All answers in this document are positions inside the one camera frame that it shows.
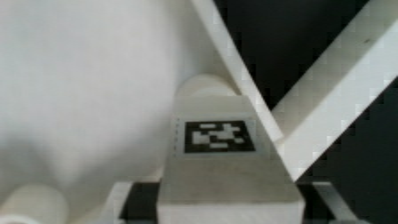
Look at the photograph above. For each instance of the white L-shaped obstacle fence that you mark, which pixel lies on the white L-shaped obstacle fence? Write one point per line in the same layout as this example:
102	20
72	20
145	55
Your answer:
340	86

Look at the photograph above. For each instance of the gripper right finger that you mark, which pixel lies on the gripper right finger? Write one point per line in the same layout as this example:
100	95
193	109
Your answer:
328	209

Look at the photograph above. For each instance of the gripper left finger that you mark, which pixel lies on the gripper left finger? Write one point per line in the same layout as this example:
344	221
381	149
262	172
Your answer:
131	204

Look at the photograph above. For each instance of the white square table top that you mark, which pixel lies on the white square table top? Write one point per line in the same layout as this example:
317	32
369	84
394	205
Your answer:
99	56

